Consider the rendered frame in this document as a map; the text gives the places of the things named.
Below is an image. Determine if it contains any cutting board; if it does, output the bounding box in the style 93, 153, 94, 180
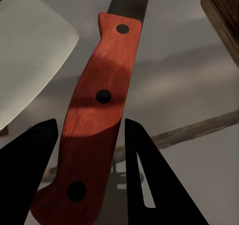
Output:
214, 0, 239, 40

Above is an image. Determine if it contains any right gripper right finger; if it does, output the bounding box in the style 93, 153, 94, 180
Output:
124, 118, 209, 225

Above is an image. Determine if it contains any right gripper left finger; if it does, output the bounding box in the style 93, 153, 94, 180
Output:
0, 118, 58, 225

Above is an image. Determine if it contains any parer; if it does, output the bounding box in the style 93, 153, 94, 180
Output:
30, 0, 148, 225

